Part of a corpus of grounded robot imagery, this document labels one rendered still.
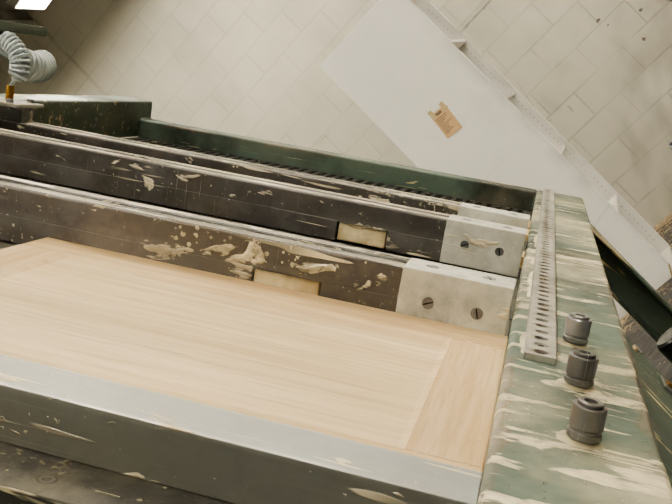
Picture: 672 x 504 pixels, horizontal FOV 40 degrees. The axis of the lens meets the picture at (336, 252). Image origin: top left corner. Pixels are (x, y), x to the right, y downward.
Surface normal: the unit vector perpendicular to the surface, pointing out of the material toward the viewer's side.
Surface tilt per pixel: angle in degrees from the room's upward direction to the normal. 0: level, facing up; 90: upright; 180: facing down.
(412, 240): 90
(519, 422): 55
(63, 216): 90
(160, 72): 90
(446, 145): 90
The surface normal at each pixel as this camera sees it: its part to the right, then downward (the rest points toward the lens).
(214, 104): -0.29, 0.22
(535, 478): 0.16, -0.97
